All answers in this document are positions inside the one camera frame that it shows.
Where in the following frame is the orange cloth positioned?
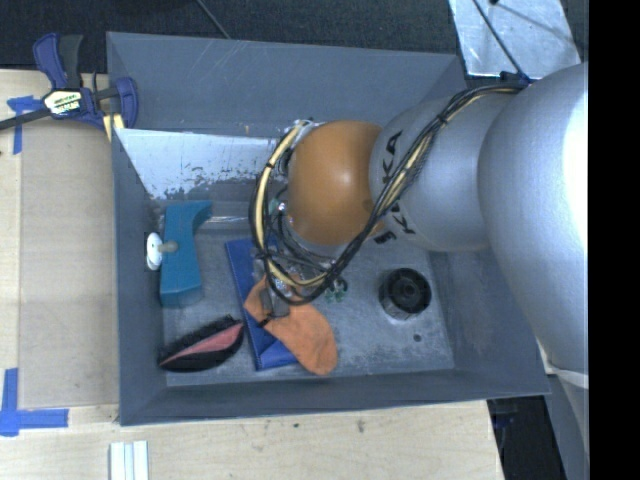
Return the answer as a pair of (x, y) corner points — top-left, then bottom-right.
(242, 273), (340, 377)

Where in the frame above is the blue flat pouch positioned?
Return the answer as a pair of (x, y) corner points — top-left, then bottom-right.
(224, 237), (302, 372)

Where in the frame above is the black and pink brush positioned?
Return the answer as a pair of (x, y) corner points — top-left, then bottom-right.
(156, 314), (246, 374)

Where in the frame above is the teal angled block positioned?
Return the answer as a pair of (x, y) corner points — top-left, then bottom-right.
(159, 199), (214, 310)

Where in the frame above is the black round cap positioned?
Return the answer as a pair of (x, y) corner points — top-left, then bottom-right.
(377, 267), (433, 320)

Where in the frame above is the white knob with beige stem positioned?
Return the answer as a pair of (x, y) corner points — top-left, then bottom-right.
(145, 232), (179, 272)

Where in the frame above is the pale wood flat board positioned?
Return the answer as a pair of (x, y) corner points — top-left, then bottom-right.
(18, 117), (122, 410)

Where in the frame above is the grey metal bin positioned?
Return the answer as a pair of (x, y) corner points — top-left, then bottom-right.
(105, 31), (552, 427)

